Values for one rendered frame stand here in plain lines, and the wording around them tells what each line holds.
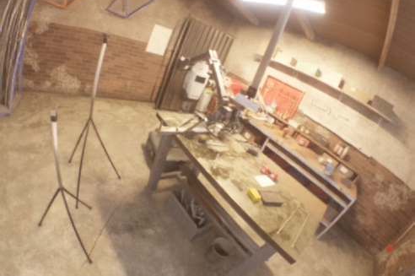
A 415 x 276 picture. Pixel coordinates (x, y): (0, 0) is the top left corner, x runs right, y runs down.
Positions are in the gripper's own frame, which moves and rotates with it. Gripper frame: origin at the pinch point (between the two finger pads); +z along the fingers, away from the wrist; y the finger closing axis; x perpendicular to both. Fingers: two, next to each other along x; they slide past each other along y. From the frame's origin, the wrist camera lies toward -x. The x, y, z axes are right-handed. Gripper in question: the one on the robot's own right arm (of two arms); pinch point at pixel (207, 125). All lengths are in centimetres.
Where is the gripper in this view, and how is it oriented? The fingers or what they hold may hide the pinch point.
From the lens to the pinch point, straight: 142.2
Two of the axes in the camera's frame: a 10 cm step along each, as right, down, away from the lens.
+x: -4.4, -4.7, -7.6
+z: -6.8, 7.3, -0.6
